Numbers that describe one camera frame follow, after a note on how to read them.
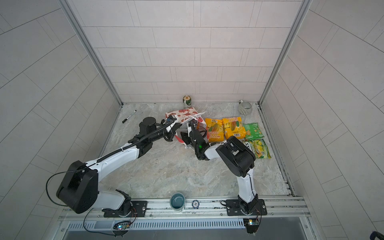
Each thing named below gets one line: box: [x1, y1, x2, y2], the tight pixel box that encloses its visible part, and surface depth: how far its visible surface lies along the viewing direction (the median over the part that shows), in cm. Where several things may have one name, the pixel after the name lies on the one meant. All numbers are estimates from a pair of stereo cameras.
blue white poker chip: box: [191, 199, 200, 209], surface depth 74 cm
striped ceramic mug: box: [238, 100, 252, 116], surface depth 108 cm
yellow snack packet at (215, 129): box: [204, 118, 225, 142], surface depth 96 cm
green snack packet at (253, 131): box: [243, 122, 265, 141], surface depth 98 cm
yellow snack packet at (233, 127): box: [222, 116, 246, 140], surface depth 97 cm
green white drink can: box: [183, 95, 192, 109], surface depth 110 cm
